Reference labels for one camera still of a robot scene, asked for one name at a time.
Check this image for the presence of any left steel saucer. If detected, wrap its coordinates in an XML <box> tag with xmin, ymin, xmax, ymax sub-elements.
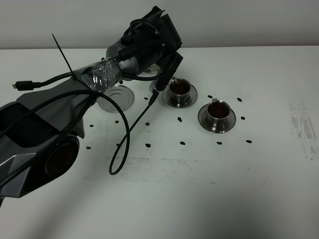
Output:
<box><xmin>162</xmin><ymin>81</ymin><xmax>198</xmax><ymax>109</ymax></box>

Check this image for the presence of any stainless steel teapot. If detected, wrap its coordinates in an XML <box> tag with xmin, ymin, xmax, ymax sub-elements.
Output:
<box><xmin>141</xmin><ymin>62</ymin><xmax>179</xmax><ymax>87</ymax></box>

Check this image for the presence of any steel teapot saucer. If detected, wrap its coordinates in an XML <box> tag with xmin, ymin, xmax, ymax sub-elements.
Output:
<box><xmin>98</xmin><ymin>85</ymin><xmax>135</xmax><ymax>113</ymax></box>

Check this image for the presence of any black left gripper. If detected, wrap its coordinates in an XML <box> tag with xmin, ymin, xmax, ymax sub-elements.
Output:
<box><xmin>117</xmin><ymin>39</ymin><xmax>179</xmax><ymax>81</ymax></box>

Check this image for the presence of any steel teacup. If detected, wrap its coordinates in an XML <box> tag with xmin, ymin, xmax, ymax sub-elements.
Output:
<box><xmin>168</xmin><ymin>78</ymin><xmax>191</xmax><ymax>101</ymax></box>
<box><xmin>207</xmin><ymin>100</ymin><xmax>231</xmax><ymax>119</ymax></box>

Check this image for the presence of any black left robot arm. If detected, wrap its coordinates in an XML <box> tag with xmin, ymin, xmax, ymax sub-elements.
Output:
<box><xmin>0</xmin><ymin>6</ymin><xmax>182</xmax><ymax>198</ymax></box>

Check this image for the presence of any right steel saucer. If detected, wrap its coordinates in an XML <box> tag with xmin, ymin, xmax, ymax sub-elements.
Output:
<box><xmin>197</xmin><ymin>104</ymin><xmax>236</xmax><ymax>133</ymax></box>

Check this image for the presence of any right steel teacup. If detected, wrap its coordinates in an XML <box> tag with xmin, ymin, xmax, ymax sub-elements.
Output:
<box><xmin>207</xmin><ymin>100</ymin><xmax>231</xmax><ymax>119</ymax></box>

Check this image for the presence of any black cable tie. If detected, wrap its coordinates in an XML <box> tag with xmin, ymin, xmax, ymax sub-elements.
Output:
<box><xmin>51</xmin><ymin>33</ymin><xmax>78</xmax><ymax>80</ymax></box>

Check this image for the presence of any left steel teacup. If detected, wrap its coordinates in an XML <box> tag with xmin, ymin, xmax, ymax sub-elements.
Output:
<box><xmin>168</xmin><ymin>78</ymin><xmax>191</xmax><ymax>101</ymax></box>

